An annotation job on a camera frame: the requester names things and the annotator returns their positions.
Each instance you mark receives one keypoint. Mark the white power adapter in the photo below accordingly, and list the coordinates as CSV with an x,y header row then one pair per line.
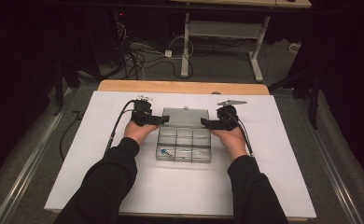
x,y
168,53

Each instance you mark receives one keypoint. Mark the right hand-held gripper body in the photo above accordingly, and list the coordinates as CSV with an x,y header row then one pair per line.
x,y
227,119

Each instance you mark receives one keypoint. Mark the black metal stand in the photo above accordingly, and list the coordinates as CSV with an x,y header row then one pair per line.
x,y
314,99
58,90

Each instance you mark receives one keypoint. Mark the person's right hand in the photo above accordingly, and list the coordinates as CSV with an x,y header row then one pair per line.
x,y
233,143

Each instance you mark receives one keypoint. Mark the small part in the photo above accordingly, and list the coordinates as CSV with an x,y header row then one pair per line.
x,y
167,153

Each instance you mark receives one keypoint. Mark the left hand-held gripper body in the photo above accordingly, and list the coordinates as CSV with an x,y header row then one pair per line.
x,y
142,113

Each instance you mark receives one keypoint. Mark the white table mat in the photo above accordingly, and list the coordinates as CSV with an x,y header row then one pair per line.
x,y
170,186

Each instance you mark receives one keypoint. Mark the beige desk with white frame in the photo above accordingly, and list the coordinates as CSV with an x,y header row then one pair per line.
x,y
223,29

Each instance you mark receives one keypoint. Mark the clear plastic compartment box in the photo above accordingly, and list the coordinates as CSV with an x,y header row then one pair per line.
x,y
184,143

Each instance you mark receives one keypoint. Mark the person's left hand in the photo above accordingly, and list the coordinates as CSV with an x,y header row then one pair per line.
x,y
136,133

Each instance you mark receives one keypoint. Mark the metal floor rail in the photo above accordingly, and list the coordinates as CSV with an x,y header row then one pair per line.
x,y
332,168
30,161

